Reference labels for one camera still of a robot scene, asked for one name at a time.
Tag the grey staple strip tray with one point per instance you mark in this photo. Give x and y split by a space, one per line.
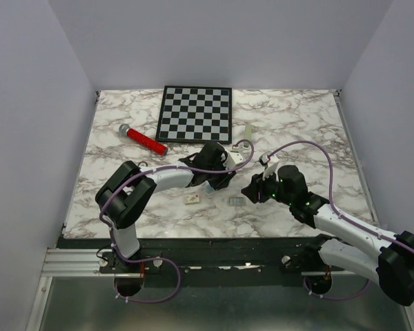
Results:
236 201

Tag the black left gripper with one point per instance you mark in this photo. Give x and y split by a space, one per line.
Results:
224 181

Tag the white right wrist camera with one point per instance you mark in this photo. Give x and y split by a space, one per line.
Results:
270 163

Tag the small staple box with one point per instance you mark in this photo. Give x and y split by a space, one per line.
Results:
191 199

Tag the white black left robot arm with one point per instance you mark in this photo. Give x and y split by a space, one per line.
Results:
123 198

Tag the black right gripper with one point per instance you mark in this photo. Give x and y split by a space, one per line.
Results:
258 183

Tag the aluminium rail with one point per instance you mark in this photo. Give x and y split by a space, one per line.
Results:
72 263
321 274

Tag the pale green stapler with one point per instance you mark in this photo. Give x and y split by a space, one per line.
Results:
248 131

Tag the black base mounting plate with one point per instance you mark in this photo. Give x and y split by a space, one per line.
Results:
215 262

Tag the black white chessboard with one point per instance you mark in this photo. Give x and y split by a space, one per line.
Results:
195 114

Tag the aluminium rail left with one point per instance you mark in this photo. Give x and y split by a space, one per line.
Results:
72 263

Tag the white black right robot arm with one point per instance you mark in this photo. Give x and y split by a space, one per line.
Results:
381 256

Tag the red glitter toy microphone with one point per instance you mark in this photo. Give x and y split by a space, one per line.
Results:
155 146

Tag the aluminium rail right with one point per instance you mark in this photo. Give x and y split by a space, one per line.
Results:
321 274

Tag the light blue stapler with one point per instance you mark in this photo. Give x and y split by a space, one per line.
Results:
208 190

